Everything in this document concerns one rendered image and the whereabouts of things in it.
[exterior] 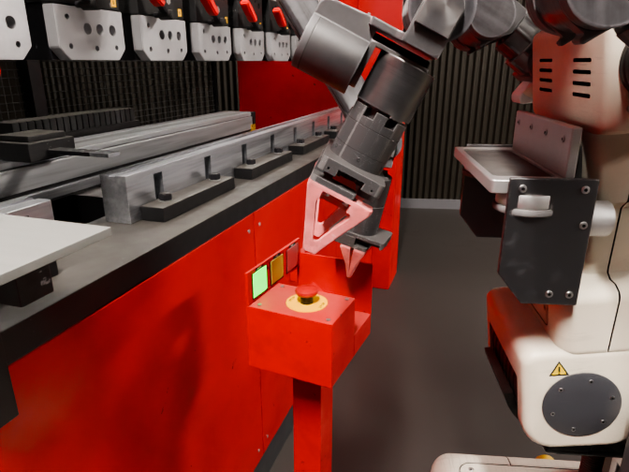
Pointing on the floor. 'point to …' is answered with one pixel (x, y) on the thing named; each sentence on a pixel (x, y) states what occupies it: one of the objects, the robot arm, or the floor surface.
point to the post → (32, 88)
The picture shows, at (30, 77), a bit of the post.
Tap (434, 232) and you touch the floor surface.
